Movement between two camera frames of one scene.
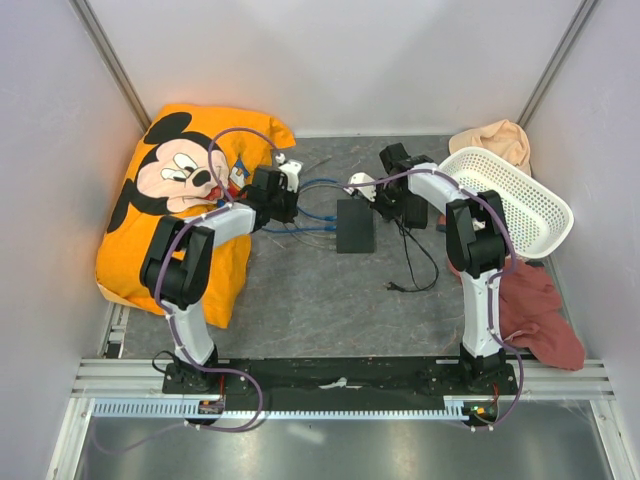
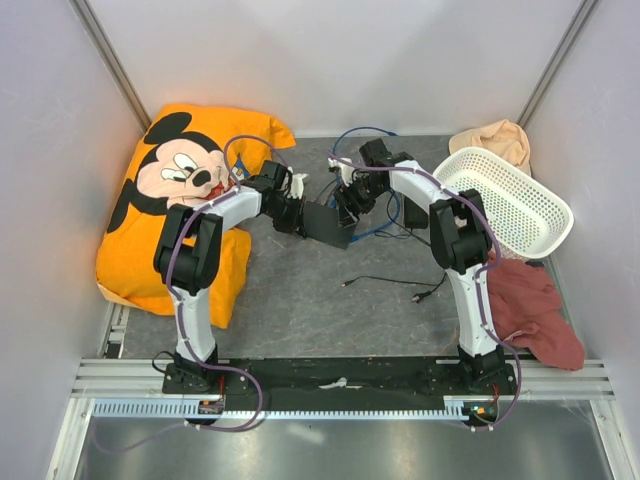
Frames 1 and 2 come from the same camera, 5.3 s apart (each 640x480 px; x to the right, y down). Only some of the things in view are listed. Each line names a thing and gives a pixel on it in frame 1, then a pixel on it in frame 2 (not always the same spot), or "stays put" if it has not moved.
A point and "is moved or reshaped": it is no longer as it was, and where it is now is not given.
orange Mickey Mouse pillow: (187, 162) stays put
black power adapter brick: (415, 211) stays put
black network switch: (355, 226) is moved or reshaped
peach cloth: (503, 139) stays put
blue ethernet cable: (322, 218) to (332, 201)
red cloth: (534, 319) stays put
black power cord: (391, 285) to (415, 297)
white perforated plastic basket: (540, 220) stays put
